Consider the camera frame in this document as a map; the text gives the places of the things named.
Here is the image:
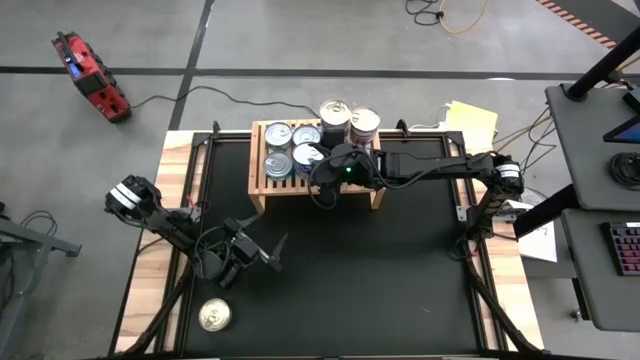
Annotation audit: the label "teal label tin can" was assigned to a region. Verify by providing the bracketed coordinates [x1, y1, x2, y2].
[263, 149, 295, 182]

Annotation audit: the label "yellow floor cable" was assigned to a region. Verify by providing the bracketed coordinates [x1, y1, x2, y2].
[437, 0, 490, 36]

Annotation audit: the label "black keyboard red keys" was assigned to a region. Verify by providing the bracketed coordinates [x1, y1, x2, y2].
[599, 221, 640, 278]

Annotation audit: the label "white paper sheet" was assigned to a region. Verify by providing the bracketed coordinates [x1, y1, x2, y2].
[499, 199, 558, 264]

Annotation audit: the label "black frame strut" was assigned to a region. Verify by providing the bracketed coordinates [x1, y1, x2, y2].
[122, 259, 197, 357]
[464, 249, 539, 355]

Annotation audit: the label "black power cable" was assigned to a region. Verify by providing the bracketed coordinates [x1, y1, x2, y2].
[130, 84, 322, 121]

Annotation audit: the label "grey side desk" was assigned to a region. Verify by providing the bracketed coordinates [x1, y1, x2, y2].
[559, 207, 640, 332]
[543, 83, 640, 212]

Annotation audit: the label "red black tool case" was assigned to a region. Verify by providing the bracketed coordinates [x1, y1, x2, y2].
[51, 30, 133, 124]

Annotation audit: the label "black camera cable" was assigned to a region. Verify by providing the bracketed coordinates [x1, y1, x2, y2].
[307, 168, 342, 211]

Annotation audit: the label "wooden slatted shelf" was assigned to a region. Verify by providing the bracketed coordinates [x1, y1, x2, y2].
[247, 118, 387, 215]

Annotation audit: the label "yellow black hazard tape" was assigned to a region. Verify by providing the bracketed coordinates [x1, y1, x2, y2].
[536, 0, 619, 50]

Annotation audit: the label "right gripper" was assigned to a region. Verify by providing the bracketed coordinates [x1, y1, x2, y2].
[304, 141, 384, 194]

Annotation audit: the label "tablet with blue screen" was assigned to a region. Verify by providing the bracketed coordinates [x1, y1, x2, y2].
[602, 114, 640, 146]

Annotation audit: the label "coiled black cable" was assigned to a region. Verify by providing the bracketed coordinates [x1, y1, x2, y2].
[608, 151, 640, 192]

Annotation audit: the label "silver-lidded tin can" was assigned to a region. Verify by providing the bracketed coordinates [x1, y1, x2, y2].
[263, 121, 294, 151]

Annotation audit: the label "black floor cable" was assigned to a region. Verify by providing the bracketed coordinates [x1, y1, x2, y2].
[404, 0, 445, 28]

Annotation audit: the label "yellow paper folder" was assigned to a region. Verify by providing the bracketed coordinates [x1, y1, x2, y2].
[443, 99, 500, 154]

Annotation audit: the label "red label tin can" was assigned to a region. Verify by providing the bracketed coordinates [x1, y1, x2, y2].
[291, 123, 322, 147]

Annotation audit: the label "black diagonal pole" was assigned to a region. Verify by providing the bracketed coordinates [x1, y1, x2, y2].
[564, 24, 640, 103]

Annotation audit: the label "grey metal stand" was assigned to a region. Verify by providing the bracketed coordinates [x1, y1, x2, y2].
[0, 202, 83, 360]

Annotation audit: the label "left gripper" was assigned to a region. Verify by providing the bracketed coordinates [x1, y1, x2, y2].
[209, 213, 290, 290]

